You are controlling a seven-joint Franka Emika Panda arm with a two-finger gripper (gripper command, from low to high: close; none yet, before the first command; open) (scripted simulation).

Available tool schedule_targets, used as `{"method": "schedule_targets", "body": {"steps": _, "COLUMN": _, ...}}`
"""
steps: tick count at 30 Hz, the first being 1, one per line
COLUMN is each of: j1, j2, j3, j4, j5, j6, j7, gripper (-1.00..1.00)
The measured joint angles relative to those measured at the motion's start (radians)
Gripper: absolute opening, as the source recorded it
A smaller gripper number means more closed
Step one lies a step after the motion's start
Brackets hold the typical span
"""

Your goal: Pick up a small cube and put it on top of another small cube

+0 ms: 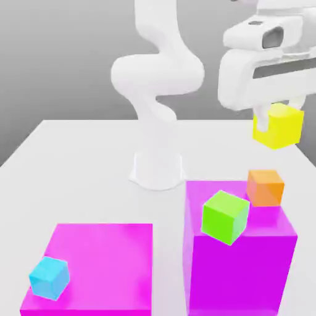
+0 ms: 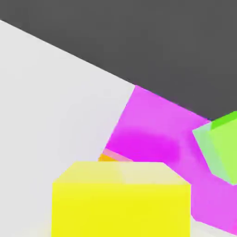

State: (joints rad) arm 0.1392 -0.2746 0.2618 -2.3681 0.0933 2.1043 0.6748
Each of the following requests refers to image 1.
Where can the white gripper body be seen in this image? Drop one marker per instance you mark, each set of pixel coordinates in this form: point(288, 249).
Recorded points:
point(234, 81)

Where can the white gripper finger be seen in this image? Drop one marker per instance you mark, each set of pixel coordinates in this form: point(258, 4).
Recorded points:
point(262, 118)
point(297, 101)

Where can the small yellow cube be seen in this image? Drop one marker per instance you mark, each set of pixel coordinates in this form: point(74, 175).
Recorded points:
point(284, 128)

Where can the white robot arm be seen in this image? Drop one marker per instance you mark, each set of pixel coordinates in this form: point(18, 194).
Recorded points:
point(158, 74)

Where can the small orange cube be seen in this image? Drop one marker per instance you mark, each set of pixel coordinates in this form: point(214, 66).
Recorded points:
point(265, 188)

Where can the small green cube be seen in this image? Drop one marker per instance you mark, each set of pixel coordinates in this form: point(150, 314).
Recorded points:
point(224, 217)

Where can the small cyan cube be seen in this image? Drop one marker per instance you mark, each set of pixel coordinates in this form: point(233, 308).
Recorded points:
point(49, 277)

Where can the large purple box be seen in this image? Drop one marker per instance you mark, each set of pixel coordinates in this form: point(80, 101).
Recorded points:
point(242, 271)

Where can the large magenta box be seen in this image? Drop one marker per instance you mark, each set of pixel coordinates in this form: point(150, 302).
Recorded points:
point(103, 266)

